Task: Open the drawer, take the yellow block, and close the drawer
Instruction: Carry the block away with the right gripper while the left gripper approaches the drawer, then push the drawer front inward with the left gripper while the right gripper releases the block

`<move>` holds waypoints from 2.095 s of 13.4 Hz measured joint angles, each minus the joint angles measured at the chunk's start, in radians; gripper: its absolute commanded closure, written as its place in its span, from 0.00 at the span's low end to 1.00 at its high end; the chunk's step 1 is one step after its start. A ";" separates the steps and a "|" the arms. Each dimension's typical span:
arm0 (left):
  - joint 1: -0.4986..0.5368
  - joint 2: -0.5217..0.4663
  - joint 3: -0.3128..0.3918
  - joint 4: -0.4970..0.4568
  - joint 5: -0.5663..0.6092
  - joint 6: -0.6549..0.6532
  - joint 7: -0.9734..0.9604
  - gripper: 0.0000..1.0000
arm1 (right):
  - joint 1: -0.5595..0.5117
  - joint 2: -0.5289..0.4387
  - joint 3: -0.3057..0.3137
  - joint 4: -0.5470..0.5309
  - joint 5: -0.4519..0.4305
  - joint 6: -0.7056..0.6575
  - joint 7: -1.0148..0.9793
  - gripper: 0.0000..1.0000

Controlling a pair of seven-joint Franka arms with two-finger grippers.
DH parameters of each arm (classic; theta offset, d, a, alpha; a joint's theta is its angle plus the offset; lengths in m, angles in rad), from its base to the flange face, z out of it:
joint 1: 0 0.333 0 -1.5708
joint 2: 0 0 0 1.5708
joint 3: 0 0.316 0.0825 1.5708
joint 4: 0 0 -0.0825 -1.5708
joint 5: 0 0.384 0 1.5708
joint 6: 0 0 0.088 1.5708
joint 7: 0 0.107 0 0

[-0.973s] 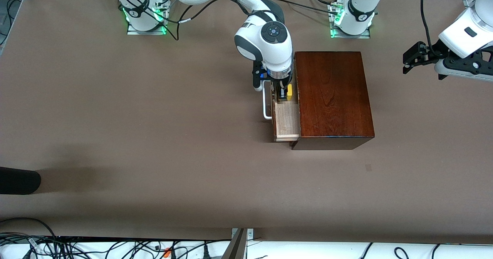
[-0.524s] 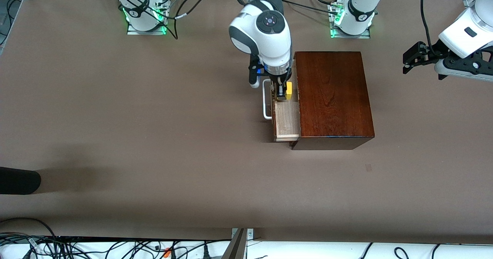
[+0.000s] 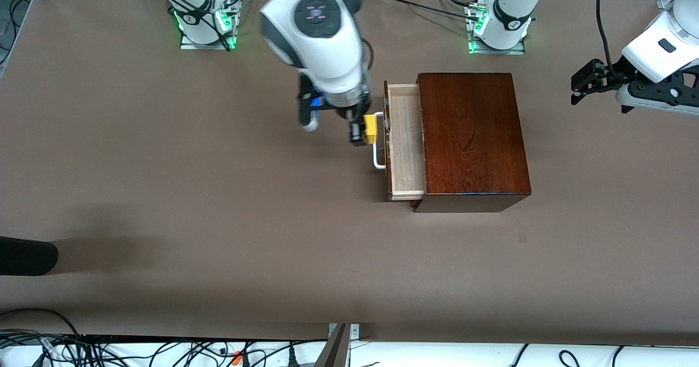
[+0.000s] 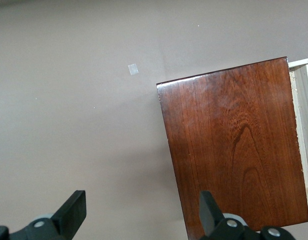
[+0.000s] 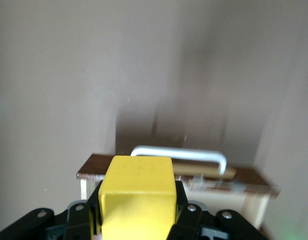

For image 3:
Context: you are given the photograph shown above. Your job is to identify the silver metal drawer handle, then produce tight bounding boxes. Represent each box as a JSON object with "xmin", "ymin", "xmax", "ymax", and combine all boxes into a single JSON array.
[{"xmin": 372, "ymin": 111, "xmax": 389, "ymax": 170}]

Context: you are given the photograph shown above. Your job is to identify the light wood drawer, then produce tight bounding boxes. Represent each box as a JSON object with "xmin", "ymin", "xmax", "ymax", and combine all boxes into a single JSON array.
[{"xmin": 384, "ymin": 81, "xmax": 426, "ymax": 202}]

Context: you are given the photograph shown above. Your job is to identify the dark brown wooden cabinet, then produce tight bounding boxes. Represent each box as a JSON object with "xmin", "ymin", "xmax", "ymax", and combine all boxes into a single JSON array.
[{"xmin": 410, "ymin": 73, "xmax": 532, "ymax": 214}]

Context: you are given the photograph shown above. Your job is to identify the grey aluminium beam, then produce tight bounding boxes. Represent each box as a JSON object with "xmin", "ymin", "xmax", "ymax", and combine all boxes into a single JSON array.
[{"xmin": 314, "ymin": 323, "xmax": 350, "ymax": 367}]

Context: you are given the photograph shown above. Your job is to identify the black rounded object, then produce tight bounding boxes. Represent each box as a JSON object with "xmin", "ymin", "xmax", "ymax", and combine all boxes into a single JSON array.
[{"xmin": 0, "ymin": 236, "xmax": 59, "ymax": 276}]

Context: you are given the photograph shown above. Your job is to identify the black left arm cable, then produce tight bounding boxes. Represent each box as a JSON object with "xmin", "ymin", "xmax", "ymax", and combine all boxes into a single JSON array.
[{"xmin": 595, "ymin": 0, "xmax": 621, "ymax": 79}]

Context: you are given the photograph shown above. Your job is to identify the long black table cable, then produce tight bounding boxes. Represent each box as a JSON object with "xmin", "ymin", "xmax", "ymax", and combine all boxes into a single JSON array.
[{"xmin": 380, "ymin": 0, "xmax": 476, "ymax": 21}]

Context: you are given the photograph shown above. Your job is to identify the silver metal bracket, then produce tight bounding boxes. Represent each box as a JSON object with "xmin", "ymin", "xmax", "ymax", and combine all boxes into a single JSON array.
[{"xmin": 328, "ymin": 323, "xmax": 361, "ymax": 340}]

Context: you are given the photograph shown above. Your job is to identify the tangled black cables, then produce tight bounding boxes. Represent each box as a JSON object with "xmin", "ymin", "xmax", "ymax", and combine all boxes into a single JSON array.
[{"xmin": 0, "ymin": 329, "xmax": 328, "ymax": 367}]

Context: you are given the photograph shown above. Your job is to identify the black looped cable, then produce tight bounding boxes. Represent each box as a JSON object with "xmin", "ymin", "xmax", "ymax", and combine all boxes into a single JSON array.
[{"xmin": 0, "ymin": 308, "xmax": 82, "ymax": 338}]

